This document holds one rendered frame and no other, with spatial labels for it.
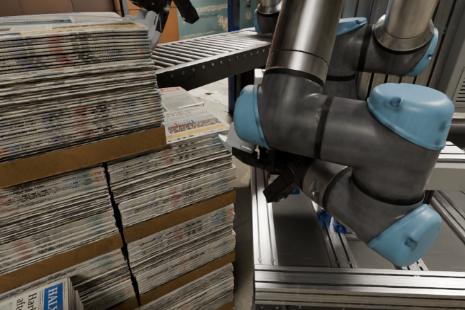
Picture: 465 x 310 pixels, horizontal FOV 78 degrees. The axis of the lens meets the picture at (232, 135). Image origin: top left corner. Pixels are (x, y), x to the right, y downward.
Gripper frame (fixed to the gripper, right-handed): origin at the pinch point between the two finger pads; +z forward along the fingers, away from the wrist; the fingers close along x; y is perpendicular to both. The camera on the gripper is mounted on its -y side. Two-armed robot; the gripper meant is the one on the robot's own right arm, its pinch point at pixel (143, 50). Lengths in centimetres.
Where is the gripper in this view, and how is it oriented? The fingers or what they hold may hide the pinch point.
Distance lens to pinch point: 72.8
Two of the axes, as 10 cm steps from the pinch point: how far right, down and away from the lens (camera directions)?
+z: -4.2, 8.9, 1.9
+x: 5.0, 4.0, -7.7
